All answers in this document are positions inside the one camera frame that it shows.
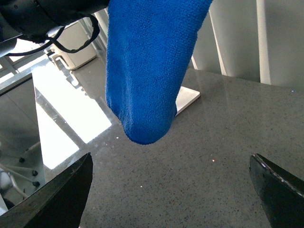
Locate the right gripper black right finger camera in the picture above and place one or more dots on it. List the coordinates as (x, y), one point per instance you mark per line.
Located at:
(281, 193)

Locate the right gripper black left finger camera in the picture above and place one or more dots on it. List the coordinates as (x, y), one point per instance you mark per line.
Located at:
(58, 204)

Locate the blue microfiber cloth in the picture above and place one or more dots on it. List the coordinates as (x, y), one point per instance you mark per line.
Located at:
(150, 44)

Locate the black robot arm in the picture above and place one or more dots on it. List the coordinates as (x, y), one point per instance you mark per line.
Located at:
(193, 114)

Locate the office chair base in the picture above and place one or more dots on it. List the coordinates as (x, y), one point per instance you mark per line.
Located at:
(21, 172)

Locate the white towel rack with tray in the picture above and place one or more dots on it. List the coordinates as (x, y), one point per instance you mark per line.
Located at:
(185, 97)

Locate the white appliance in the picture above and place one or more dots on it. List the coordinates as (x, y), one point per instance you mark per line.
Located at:
(73, 37)

